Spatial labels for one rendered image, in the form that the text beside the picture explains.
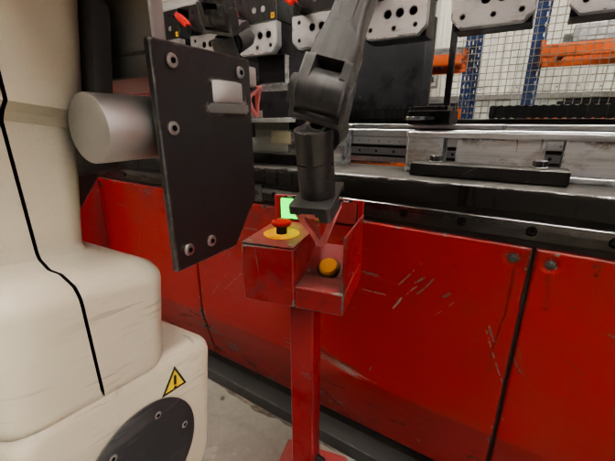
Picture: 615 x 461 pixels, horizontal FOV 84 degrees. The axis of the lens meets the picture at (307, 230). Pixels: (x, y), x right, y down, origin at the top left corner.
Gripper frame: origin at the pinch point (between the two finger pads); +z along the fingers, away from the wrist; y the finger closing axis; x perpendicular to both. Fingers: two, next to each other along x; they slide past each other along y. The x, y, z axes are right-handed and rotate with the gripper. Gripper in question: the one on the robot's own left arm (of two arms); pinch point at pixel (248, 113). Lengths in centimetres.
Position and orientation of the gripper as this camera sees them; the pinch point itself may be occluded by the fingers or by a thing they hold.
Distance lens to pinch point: 103.1
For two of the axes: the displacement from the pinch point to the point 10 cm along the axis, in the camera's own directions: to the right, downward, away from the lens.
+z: 2.3, 7.3, 6.5
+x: -4.7, 6.7, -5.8
